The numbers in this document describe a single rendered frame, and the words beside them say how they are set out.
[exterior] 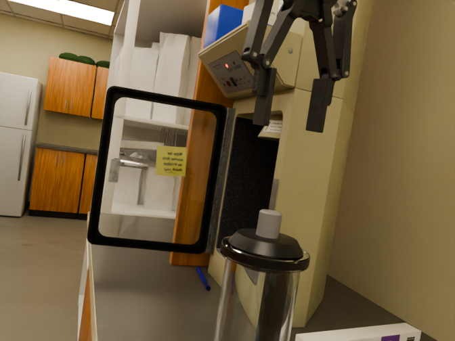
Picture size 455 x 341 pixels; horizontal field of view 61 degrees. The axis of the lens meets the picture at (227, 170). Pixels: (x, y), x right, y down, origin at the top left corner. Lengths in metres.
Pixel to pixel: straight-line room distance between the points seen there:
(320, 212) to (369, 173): 0.43
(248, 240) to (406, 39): 0.90
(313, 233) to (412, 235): 0.35
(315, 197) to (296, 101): 0.19
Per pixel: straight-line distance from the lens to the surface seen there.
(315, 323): 0.91
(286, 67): 0.76
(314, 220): 0.80
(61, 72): 5.93
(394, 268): 1.13
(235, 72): 0.89
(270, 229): 0.47
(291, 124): 0.75
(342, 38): 0.55
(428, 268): 1.06
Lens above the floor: 1.28
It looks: 3 degrees down
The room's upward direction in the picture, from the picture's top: 9 degrees clockwise
